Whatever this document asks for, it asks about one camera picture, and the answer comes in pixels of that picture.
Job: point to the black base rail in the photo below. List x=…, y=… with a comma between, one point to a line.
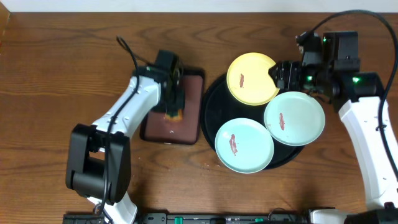
x=162, y=218

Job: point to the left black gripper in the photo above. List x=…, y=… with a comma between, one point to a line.
x=175, y=104

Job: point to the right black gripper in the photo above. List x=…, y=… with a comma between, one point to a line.
x=284, y=66

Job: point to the round black tray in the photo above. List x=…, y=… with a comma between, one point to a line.
x=219, y=106

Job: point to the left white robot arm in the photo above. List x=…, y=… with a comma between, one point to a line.
x=99, y=157

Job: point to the green plate with stain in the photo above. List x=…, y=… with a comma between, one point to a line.
x=294, y=118

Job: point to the yellow plate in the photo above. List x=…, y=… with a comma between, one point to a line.
x=248, y=79

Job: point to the green yellow sponge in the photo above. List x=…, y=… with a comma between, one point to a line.
x=174, y=115

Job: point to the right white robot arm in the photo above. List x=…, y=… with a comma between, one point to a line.
x=330, y=65

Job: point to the rectangular black water tray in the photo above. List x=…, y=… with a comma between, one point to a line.
x=156, y=127

